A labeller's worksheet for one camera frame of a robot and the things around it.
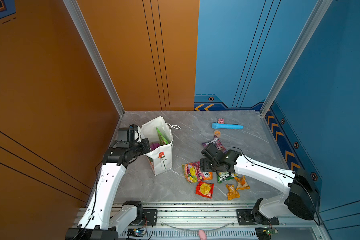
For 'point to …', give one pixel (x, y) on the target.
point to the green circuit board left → (136, 232)
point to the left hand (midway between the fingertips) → (149, 142)
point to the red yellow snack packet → (204, 189)
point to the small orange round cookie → (217, 133)
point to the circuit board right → (265, 233)
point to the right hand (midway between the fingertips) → (204, 167)
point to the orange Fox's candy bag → (192, 172)
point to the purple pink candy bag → (217, 143)
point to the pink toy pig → (221, 121)
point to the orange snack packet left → (232, 193)
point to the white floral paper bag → (160, 159)
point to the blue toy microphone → (215, 126)
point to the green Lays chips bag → (162, 140)
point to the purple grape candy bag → (154, 145)
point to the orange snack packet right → (242, 184)
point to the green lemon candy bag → (222, 176)
